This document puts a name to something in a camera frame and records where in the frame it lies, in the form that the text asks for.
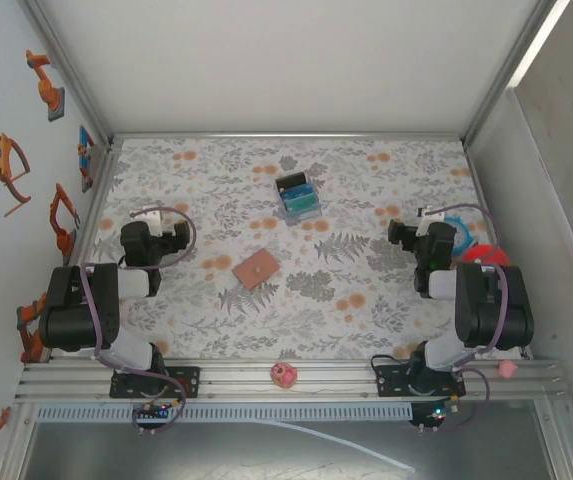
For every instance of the aluminium frame post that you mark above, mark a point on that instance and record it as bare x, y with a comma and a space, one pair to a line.
511, 65
66, 65

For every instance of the white plastic tube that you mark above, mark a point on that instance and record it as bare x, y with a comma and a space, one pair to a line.
346, 444

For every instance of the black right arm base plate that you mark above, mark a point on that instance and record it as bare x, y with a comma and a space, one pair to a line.
388, 382

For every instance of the black card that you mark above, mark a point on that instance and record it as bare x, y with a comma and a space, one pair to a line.
291, 179

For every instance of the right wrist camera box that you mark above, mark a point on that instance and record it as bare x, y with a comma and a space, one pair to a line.
426, 215

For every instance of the blue orange rail sticker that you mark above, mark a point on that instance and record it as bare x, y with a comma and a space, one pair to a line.
85, 150

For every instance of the clear acrylic card box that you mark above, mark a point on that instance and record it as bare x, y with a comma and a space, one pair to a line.
306, 217

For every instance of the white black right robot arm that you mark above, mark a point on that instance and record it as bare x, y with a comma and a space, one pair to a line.
496, 310

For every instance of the small pink toy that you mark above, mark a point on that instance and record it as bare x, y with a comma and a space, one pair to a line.
507, 370

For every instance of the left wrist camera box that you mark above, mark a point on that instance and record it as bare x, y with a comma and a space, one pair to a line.
153, 220

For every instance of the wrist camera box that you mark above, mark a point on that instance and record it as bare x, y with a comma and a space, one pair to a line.
153, 220
426, 215

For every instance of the red plastic toy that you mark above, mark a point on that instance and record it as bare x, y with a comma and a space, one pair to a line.
491, 255

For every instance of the aluminium frame rail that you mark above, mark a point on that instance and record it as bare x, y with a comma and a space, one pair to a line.
286, 136
341, 387
91, 220
473, 172

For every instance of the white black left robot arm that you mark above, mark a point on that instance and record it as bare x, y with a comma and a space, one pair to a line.
76, 310

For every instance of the pink donut toy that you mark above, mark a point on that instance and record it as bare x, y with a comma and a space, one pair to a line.
284, 375

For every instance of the blue card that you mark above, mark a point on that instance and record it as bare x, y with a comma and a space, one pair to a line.
293, 191

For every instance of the teal VIP card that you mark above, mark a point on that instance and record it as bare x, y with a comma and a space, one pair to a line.
301, 202

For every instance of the blue alarm clock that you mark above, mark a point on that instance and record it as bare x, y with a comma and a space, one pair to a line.
463, 235

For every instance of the floral table mat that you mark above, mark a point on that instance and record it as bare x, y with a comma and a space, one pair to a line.
316, 325

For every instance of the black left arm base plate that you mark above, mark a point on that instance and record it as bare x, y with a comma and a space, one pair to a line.
188, 382

